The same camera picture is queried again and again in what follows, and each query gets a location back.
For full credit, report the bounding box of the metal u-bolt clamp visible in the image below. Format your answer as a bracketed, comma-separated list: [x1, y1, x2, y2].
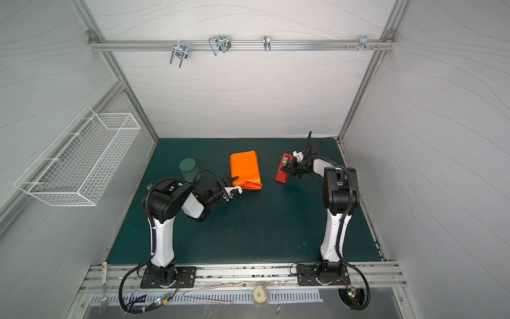
[169, 43, 189, 68]
[208, 35, 232, 56]

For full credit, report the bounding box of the small metal bracket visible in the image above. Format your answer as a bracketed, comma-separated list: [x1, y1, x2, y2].
[262, 35, 271, 52]

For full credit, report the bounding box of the right metal bolt clamp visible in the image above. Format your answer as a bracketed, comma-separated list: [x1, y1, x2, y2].
[345, 35, 381, 51]

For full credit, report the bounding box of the white power strip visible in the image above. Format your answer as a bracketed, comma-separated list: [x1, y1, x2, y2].
[102, 261, 108, 286]

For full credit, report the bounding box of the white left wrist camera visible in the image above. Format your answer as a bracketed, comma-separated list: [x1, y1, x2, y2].
[224, 186, 243, 202]

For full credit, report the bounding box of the fork hanging at front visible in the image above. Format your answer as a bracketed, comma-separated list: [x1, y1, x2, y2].
[98, 284, 109, 316]

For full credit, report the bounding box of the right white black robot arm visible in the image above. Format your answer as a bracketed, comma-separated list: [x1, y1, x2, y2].
[281, 144, 359, 285]

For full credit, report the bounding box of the white wire basket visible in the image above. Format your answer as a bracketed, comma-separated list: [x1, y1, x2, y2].
[14, 106, 141, 207]

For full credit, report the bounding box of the aluminium crossbar rail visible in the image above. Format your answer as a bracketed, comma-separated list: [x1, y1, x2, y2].
[89, 38, 397, 52]

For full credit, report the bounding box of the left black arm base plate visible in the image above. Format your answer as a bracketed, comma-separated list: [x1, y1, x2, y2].
[139, 267, 197, 289]

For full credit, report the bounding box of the middle metal u-bolt clamp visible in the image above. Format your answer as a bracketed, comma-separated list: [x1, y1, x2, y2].
[208, 35, 232, 56]

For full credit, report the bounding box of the red tape dispenser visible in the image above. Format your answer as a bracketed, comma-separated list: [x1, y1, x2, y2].
[274, 153, 295, 184]

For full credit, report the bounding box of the black base cable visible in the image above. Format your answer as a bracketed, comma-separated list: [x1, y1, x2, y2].
[338, 258, 371, 311]
[118, 261, 180, 314]

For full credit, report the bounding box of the left metal u-bolt clamp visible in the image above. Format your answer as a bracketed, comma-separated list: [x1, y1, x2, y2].
[169, 43, 189, 68]

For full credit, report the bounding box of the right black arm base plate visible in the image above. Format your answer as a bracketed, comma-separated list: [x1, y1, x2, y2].
[296, 263, 351, 287]

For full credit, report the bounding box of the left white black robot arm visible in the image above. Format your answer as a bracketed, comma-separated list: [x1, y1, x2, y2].
[142, 176, 243, 286]

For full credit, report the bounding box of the orange wrapping paper sheet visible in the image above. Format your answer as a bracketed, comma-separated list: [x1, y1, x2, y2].
[230, 151, 262, 190]

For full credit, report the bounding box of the right black base cable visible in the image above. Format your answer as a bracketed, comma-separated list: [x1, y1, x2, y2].
[338, 258, 371, 311]

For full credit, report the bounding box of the left black base cable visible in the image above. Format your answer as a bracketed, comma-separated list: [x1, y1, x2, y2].
[118, 261, 180, 314]

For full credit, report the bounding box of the white slotted vent strip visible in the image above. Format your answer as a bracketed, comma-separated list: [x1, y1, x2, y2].
[88, 290, 324, 307]

